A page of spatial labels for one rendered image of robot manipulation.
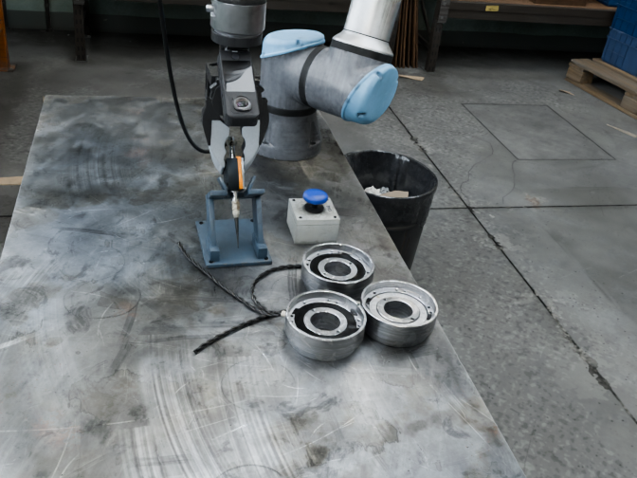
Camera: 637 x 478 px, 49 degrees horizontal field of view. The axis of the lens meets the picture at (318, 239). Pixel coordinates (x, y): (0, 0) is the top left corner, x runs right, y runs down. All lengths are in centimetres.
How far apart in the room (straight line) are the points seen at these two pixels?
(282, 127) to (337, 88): 16
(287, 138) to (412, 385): 64
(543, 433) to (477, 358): 32
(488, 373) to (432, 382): 131
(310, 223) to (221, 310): 23
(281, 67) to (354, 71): 15
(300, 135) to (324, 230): 31
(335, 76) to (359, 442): 69
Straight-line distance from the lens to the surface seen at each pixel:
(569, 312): 260
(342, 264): 104
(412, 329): 92
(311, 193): 112
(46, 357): 92
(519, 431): 208
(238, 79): 98
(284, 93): 135
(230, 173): 105
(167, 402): 85
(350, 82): 126
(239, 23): 98
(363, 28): 128
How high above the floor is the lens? 140
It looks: 32 degrees down
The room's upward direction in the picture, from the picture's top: 7 degrees clockwise
